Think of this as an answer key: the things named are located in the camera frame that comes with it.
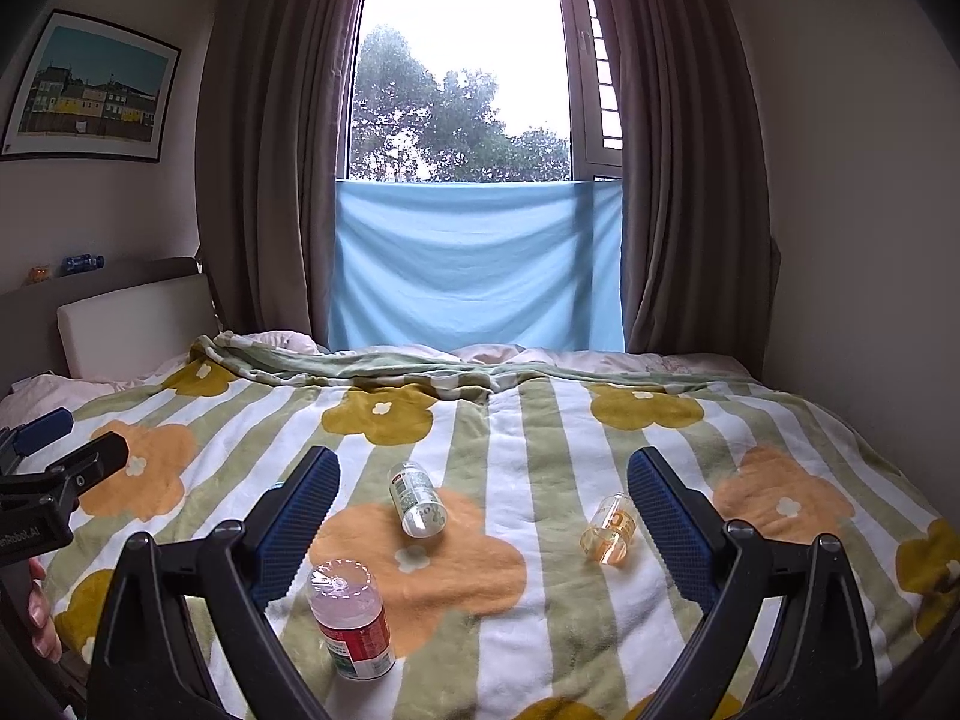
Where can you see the orange clear plastic cup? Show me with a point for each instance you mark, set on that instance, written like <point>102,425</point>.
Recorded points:
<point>609,534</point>

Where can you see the window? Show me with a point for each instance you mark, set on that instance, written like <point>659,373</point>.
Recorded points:
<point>457,52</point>

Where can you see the blue plastic bottle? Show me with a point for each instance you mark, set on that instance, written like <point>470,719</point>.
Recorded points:
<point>81,263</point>

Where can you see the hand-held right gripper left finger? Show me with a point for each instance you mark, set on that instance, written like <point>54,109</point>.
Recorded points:
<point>289,540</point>

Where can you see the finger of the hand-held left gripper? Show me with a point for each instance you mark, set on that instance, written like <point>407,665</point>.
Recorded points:
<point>41,429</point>
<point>90,461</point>

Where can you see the red label plastic bottle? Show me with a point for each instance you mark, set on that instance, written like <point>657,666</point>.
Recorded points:
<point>352,619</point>

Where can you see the person's left hand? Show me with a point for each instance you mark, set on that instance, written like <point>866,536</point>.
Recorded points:
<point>41,615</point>

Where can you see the floral striped blanket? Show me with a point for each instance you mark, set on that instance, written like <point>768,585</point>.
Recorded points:
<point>525,480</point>

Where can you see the light blue cloth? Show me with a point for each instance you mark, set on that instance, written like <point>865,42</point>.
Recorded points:
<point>480,262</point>

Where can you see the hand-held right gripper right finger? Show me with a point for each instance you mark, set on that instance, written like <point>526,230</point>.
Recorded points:
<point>671,532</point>

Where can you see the framed houses picture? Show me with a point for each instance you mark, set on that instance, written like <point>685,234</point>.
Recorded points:
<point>90,90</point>

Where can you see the brown curtain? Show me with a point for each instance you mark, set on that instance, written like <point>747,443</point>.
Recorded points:
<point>277,165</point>
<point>690,165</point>

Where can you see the white headboard cushion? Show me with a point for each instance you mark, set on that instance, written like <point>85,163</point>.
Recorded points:
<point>135,326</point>

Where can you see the brown bed headboard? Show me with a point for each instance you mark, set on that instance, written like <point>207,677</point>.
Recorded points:
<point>30,315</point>

